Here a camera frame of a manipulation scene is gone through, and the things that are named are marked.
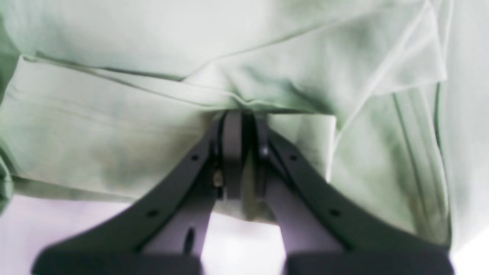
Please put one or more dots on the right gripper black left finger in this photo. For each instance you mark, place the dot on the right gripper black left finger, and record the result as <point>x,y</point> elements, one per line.
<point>162,233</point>

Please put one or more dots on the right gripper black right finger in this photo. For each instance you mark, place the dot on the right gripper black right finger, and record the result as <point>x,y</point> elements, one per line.
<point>324,233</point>

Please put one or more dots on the green polo shirt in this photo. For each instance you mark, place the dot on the green polo shirt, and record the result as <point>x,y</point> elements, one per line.
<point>387,99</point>

